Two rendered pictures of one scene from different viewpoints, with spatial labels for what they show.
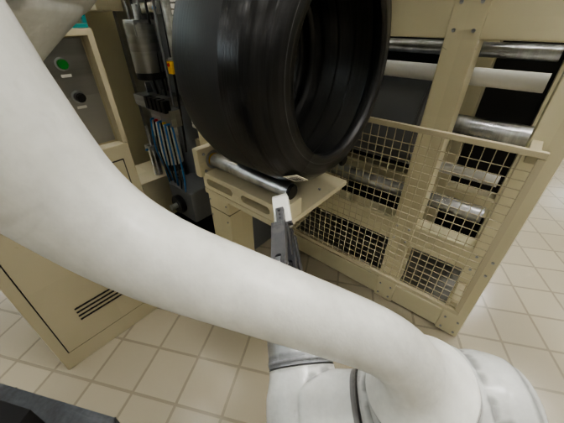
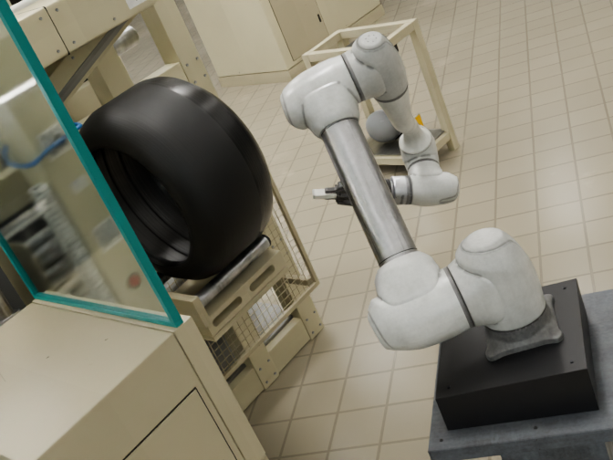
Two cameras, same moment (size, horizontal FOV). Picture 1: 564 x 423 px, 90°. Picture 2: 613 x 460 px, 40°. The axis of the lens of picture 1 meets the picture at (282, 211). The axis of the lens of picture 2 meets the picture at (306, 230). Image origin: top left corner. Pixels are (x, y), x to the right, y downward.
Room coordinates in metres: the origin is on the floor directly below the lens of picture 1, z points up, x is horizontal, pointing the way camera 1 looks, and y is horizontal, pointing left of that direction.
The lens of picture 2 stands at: (0.12, 2.29, 2.01)
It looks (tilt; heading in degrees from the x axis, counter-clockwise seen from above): 25 degrees down; 280
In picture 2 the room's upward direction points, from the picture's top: 24 degrees counter-clockwise
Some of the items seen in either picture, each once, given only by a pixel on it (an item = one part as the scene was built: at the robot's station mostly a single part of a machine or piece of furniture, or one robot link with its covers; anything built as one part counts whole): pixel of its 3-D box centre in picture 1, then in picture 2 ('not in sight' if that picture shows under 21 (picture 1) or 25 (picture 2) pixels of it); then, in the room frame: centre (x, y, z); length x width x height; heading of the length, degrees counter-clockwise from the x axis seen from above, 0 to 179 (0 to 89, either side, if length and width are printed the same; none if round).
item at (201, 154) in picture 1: (241, 146); (161, 304); (1.01, 0.15, 0.90); 0.40 x 0.03 x 0.10; 140
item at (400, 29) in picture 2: not in sight; (380, 101); (0.25, -2.31, 0.40); 0.60 x 0.35 x 0.80; 137
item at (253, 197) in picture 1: (248, 191); (238, 290); (0.79, 0.11, 0.83); 0.36 x 0.09 x 0.06; 50
